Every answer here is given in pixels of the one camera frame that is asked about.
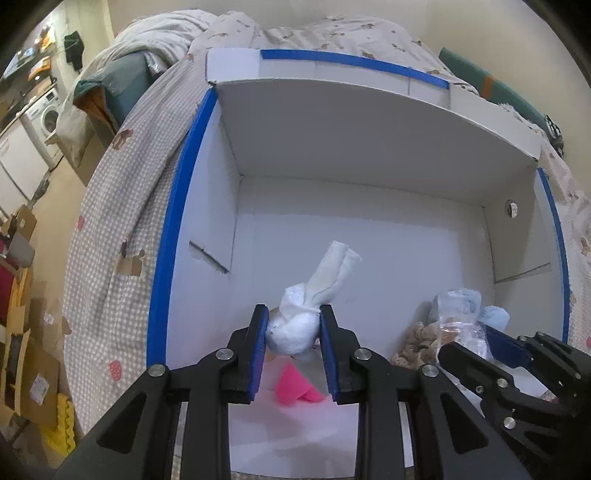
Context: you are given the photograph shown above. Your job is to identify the pink rubber toy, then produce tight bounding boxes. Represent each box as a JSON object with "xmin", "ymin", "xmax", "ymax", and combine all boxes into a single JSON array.
[{"xmin": 276, "ymin": 363, "xmax": 325, "ymax": 406}]

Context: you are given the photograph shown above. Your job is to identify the beige scrunchie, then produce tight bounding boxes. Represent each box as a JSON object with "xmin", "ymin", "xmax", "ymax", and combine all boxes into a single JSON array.
[{"xmin": 390, "ymin": 322, "xmax": 457, "ymax": 370}]

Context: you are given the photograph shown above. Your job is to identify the white cloth bunny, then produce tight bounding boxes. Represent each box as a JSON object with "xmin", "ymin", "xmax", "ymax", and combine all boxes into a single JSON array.
[{"xmin": 266, "ymin": 241, "xmax": 362, "ymax": 356}]

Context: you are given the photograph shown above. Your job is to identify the clear plastic bag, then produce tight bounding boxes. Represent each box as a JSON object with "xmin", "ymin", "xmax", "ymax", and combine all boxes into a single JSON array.
[{"xmin": 430, "ymin": 288, "xmax": 489, "ymax": 358}]

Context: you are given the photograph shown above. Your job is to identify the light blue plush toy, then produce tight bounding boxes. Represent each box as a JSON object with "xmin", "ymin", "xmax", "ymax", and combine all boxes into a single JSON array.
[{"xmin": 428, "ymin": 288, "xmax": 510, "ymax": 331}]

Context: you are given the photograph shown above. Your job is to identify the blue white cardboard box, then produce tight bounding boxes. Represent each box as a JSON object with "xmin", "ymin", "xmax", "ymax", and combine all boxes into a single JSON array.
[{"xmin": 137, "ymin": 48, "xmax": 579, "ymax": 479}]

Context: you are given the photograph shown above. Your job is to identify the cardboard boxes on floor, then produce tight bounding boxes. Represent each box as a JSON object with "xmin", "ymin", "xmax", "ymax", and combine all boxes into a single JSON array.
[{"xmin": 1, "ymin": 205, "xmax": 59, "ymax": 428}]

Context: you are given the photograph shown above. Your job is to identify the teal headboard cushion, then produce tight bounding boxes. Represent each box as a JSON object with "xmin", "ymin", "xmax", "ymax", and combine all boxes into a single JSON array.
[{"xmin": 439, "ymin": 48, "xmax": 553, "ymax": 137}]

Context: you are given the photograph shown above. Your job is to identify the white kitchen cabinet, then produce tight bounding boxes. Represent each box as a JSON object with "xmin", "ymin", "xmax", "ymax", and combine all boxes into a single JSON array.
[{"xmin": 1, "ymin": 121, "xmax": 48, "ymax": 216}]

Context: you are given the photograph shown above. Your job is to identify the white washing machine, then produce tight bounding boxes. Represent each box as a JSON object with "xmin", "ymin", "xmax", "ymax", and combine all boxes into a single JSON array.
[{"xmin": 21, "ymin": 86, "xmax": 63, "ymax": 170}]

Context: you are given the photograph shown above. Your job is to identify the bunched white duvet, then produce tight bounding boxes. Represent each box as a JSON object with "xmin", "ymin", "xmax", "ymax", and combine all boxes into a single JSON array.
[{"xmin": 52, "ymin": 9, "xmax": 217, "ymax": 169}]

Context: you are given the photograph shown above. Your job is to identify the black hanging garment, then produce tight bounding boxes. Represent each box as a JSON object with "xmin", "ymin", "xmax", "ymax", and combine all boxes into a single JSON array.
[{"xmin": 63, "ymin": 31, "xmax": 85, "ymax": 73}]

